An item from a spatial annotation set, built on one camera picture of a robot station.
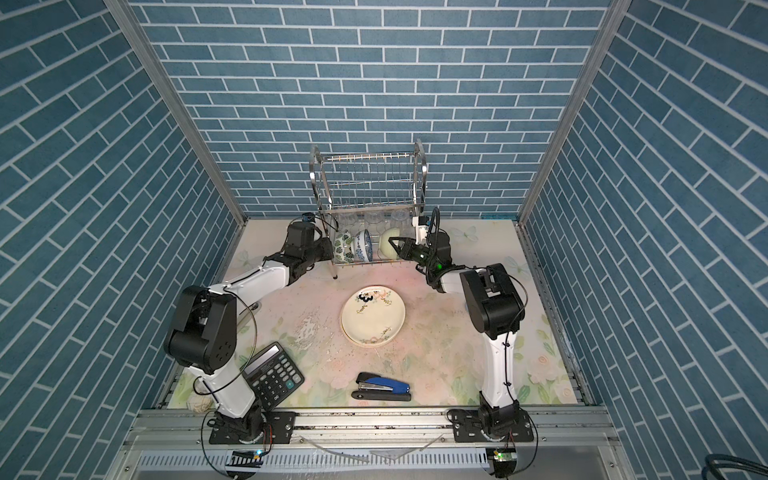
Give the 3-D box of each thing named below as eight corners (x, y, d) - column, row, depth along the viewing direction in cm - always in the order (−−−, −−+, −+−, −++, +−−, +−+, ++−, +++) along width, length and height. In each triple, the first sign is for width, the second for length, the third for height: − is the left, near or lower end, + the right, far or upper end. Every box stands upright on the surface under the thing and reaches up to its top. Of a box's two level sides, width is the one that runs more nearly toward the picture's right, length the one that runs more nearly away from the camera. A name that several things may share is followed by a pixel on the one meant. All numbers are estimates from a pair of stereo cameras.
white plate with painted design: (338, 348, 89) (336, 342, 85) (346, 291, 101) (344, 285, 98) (405, 348, 89) (405, 342, 86) (404, 292, 101) (405, 285, 98)
